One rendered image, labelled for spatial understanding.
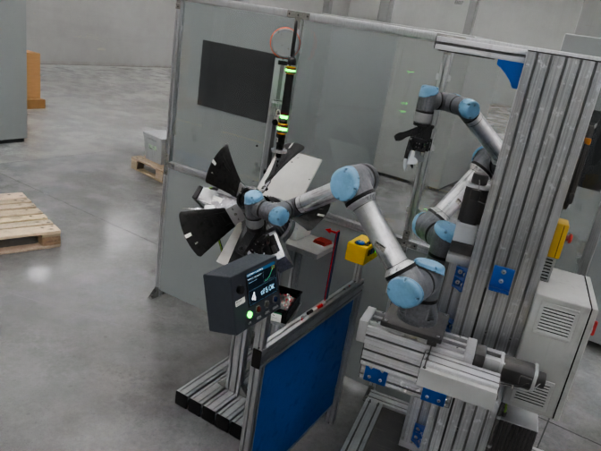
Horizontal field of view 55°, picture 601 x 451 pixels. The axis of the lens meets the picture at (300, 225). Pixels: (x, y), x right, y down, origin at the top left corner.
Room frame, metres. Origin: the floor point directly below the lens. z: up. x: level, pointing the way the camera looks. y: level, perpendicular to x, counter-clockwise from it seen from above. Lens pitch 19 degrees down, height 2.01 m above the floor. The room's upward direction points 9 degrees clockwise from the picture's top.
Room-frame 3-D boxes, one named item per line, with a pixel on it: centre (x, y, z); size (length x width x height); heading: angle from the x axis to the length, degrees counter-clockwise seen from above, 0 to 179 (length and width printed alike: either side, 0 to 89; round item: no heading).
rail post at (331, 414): (2.61, -0.33, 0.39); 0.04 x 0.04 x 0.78; 62
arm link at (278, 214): (2.18, 0.10, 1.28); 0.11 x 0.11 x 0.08; 57
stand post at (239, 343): (2.65, 0.21, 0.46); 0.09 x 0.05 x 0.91; 62
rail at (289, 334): (2.23, -0.13, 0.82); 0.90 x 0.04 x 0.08; 152
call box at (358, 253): (2.58, -0.31, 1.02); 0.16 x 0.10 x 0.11; 152
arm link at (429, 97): (2.47, -0.44, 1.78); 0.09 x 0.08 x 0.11; 114
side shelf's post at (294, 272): (3.03, -0.01, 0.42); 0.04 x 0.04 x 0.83; 62
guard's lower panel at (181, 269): (3.13, -0.20, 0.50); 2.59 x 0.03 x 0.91; 62
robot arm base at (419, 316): (1.94, -0.48, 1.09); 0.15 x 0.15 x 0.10
